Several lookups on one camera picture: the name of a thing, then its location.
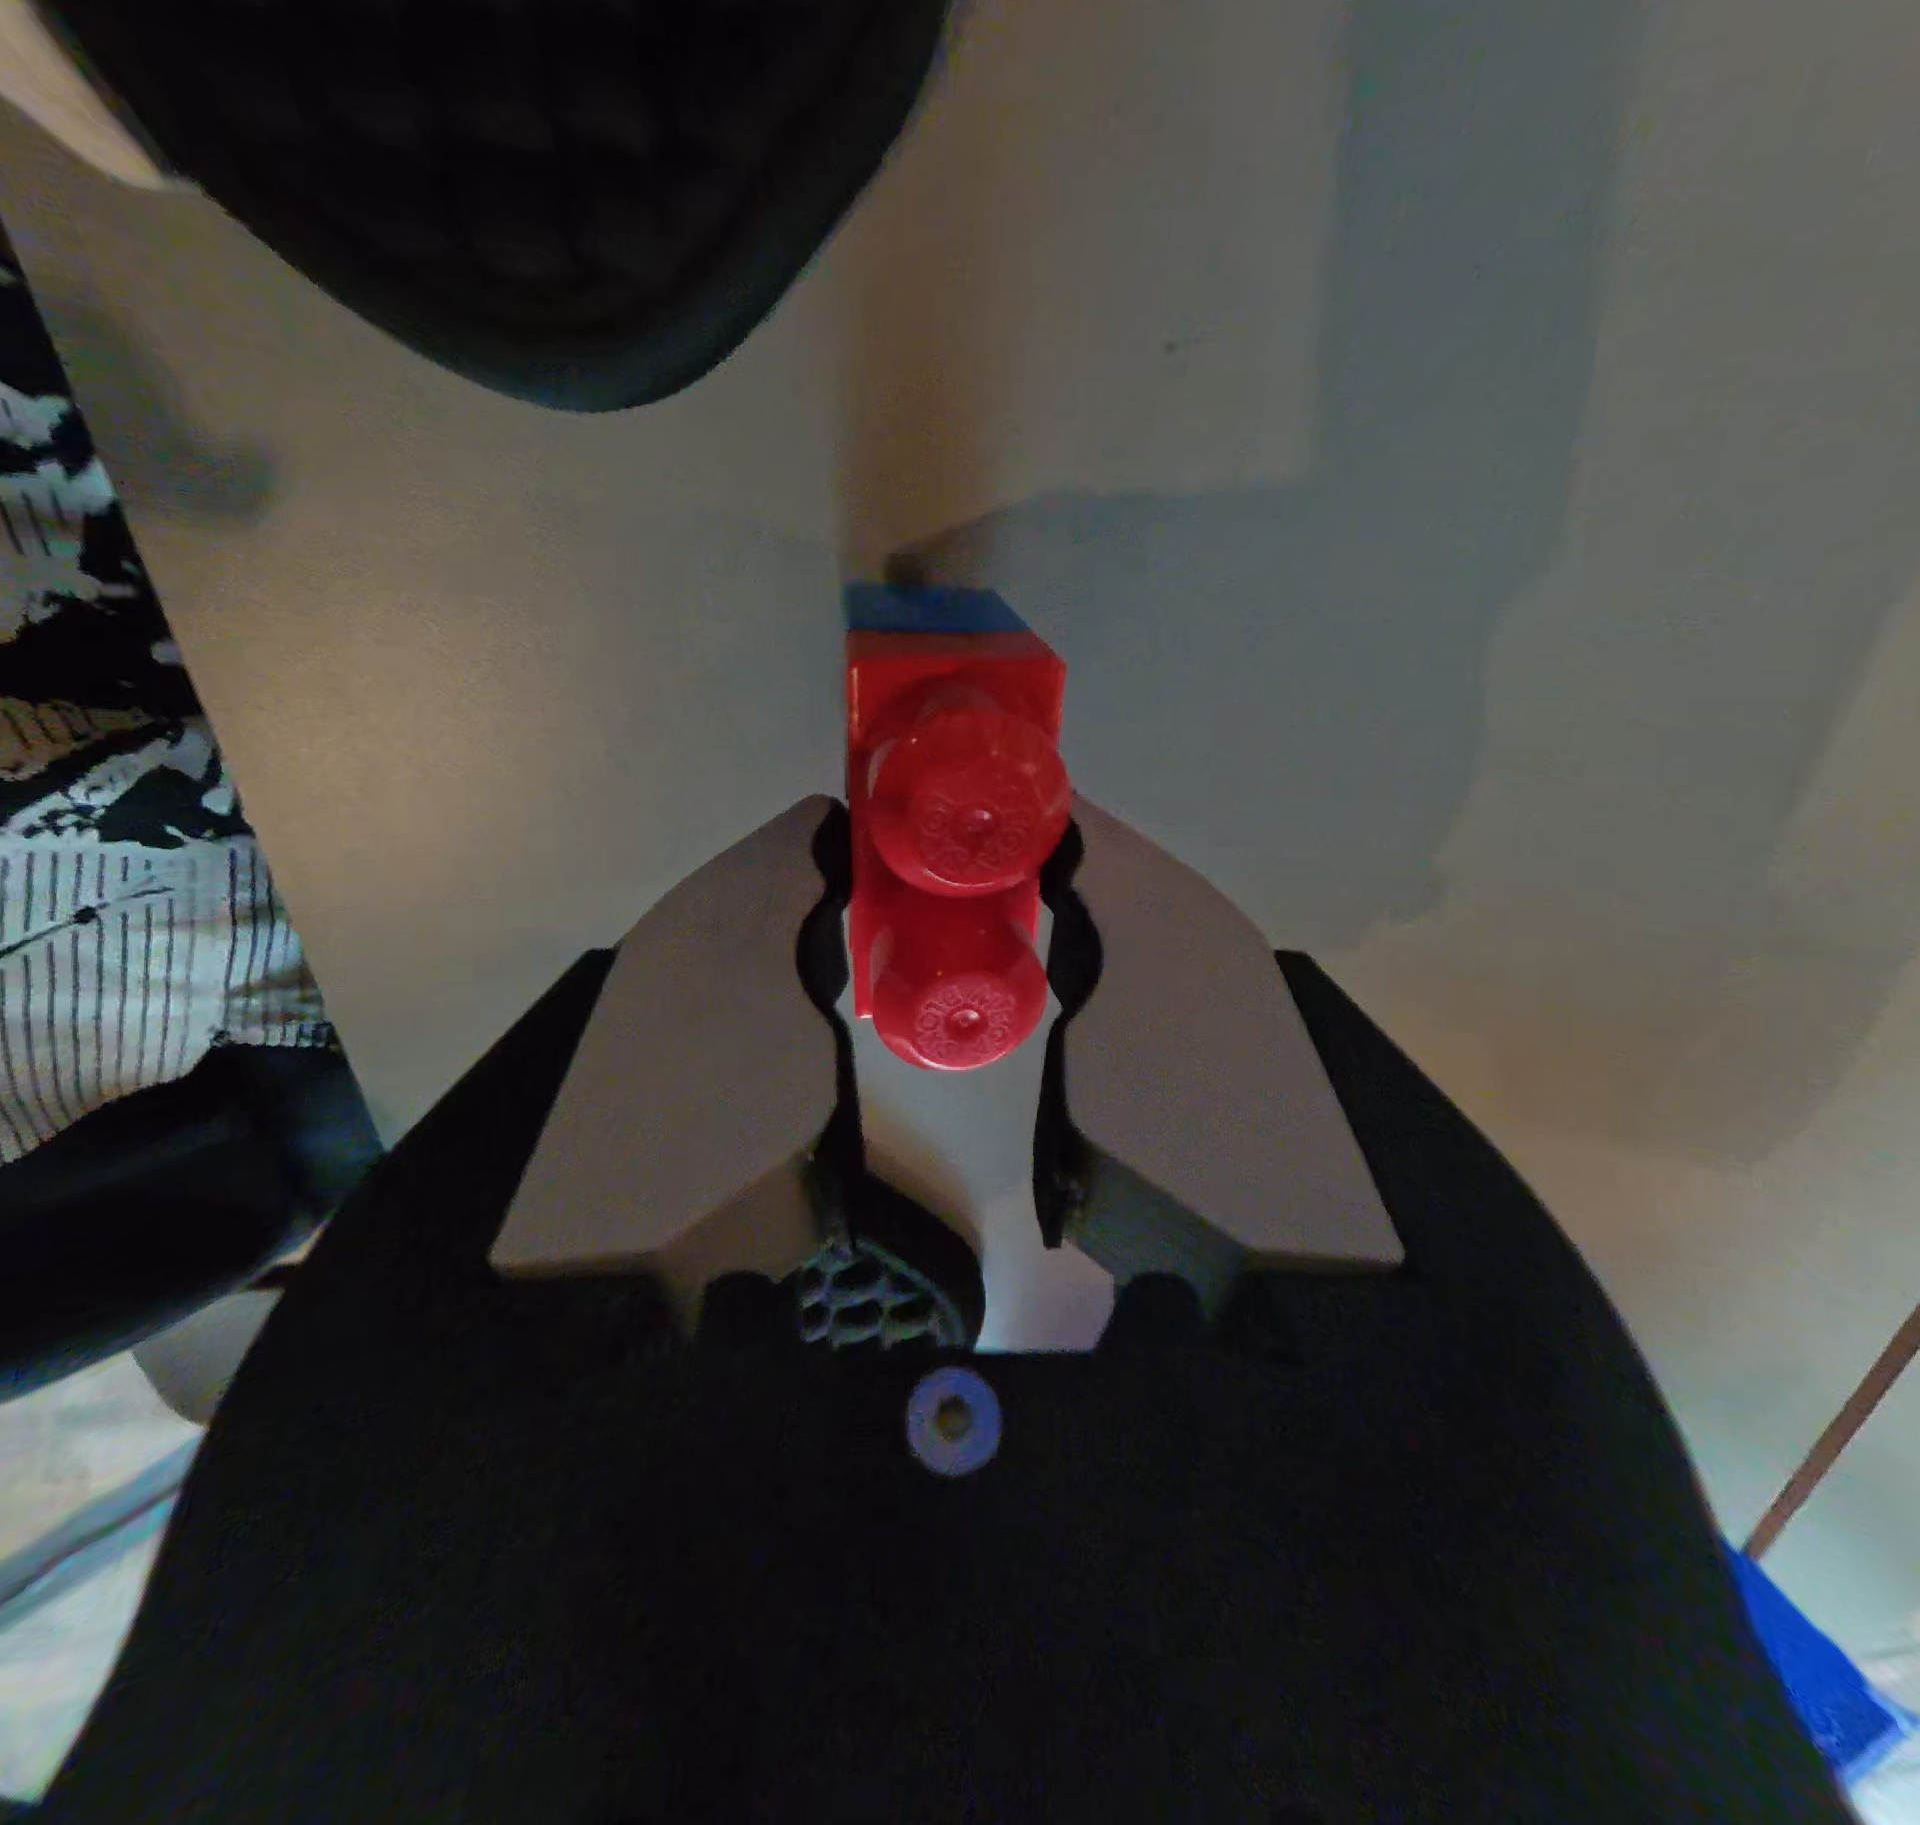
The red two-stud mega block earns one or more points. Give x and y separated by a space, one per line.
960 806

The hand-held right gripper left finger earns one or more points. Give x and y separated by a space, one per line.
691 1046

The blue single-stud mega block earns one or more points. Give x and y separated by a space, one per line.
938 611

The blue plastic bin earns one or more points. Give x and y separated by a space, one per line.
1816 1660

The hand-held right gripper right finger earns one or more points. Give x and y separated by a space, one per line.
1215 1060

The black-and-white patterned garment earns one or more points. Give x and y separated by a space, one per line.
106 880

